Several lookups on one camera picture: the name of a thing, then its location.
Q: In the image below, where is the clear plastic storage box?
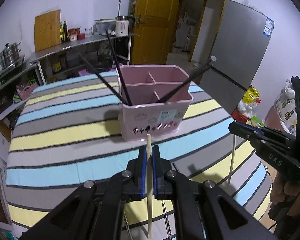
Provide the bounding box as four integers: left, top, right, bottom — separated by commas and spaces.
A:
94, 19, 117, 35

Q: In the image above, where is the yellow snack bag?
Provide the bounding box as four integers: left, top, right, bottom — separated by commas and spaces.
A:
243, 85, 261, 104

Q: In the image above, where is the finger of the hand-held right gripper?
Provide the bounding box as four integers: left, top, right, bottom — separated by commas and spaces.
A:
228, 121, 268, 147
247, 126, 297, 142

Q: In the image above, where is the silver metal chopstick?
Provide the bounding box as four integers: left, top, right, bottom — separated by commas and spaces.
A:
162, 200, 171, 240

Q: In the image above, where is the pink plastic basket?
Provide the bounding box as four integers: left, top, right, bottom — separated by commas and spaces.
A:
116, 64, 193, 143

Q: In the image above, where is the striped tablecloth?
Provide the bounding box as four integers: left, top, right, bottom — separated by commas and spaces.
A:
5, 69, 273, 240

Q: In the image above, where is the green packet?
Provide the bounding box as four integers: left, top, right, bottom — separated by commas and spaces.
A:
250, 116, 265, 128

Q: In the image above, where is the white plastic bag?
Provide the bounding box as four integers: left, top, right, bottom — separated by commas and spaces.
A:
236, 100, 257, 119

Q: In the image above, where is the steel steamer pot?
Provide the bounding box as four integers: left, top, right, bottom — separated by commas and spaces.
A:
0, 42, 22, 69

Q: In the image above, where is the pink box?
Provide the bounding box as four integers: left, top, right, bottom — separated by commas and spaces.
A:
265, 105, 284, 130

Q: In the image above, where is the person's right hand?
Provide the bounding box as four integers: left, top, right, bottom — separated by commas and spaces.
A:
269, 173, 300, 217

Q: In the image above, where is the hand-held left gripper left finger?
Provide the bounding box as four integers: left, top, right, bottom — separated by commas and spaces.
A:
20, 146, 147, 240

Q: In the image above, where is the black stove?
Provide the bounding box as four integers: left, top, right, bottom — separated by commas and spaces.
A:
0, 54, 27, 83

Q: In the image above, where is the white electric kettle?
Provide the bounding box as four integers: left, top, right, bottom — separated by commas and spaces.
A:
115, 15, 129, 37

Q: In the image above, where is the wooden chopstick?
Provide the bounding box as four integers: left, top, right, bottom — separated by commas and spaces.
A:
227, 134, 237, 185
146, 134, 153, 239

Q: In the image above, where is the steel kitchen counter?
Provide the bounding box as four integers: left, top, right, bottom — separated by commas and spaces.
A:
0, 32, 139, 130

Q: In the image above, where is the mop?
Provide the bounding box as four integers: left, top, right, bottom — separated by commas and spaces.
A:
184, 27, 192, 53

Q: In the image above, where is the grey refrigerator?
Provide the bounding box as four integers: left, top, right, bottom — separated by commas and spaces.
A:
199, 0, 276, 115

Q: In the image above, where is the red crate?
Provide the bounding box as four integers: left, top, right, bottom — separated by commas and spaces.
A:
231, 110, 250, 124

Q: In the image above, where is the small pink basket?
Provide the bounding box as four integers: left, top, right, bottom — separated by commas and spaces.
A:
17, 85, 38, 100

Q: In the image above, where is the wooden cutting board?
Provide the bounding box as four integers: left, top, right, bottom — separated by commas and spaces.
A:
34, 9, 61, 52

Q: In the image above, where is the yellow wooden door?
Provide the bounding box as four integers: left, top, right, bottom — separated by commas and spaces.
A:
130, 0, 184, 65

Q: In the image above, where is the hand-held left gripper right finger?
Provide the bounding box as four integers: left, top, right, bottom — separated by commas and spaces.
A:
152, 145, 278, 240

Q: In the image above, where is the pineapple print bag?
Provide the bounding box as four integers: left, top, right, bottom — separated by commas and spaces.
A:
275, 79, 298, 136

